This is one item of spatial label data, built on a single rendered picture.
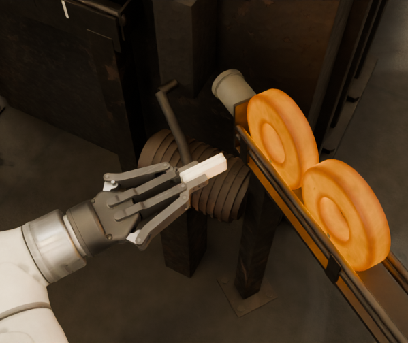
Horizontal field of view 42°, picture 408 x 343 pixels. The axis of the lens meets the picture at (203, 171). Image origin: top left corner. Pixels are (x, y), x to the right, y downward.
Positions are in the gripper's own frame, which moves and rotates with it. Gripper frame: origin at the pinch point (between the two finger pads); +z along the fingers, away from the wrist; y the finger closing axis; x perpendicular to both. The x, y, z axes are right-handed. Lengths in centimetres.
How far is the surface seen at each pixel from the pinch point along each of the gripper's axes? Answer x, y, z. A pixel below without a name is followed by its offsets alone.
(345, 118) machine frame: -70, -32, 60
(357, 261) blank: -1.5, 21.9, 11.7
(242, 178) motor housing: -19.0, -5.1, 9.3
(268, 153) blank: -5.0, -0.3, 11.5
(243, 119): -4.0, -7.5, 11.0
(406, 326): -6.4, 31.5, 13.8
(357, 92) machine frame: -68, -37, 68
